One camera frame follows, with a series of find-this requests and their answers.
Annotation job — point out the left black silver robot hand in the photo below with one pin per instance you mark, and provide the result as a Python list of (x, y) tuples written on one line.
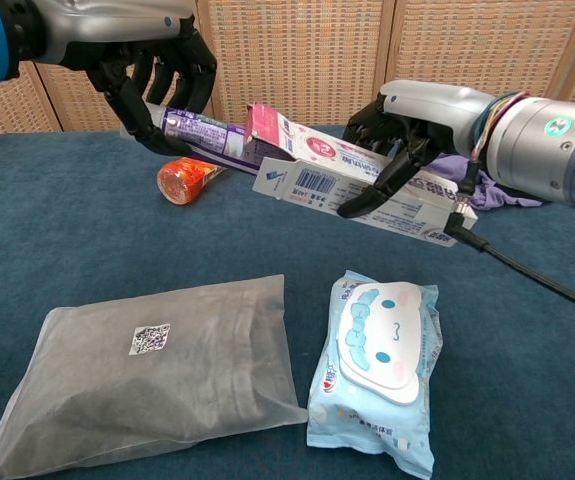
[(117, 25)]

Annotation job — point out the frosted bag with grey garment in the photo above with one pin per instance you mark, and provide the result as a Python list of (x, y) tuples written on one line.
[(157, 380)]

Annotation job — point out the light blue wet wipes pack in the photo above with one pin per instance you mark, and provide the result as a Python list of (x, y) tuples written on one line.
[(382, 350)]

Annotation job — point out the white and pink toothpaste box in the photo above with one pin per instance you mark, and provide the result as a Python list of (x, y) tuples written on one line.
[(324, 150)]

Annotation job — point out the teal carpet table cover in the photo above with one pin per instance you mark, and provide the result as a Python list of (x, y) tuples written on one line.
[(117, 240)]

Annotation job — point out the purple cloth garment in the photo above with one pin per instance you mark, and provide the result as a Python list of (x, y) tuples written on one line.
[(497, 199)]

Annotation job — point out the white and purple toothpaste tube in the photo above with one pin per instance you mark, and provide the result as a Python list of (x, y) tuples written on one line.
[(202, 131)]

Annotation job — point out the orange drink bottle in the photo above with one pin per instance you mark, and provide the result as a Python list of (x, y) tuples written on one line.
[(182, 180)]

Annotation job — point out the woven bamboo folding screen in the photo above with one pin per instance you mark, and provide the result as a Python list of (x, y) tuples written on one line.
[(292, 60)]

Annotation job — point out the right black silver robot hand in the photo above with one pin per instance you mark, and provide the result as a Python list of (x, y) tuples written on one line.
[(432, 107)]

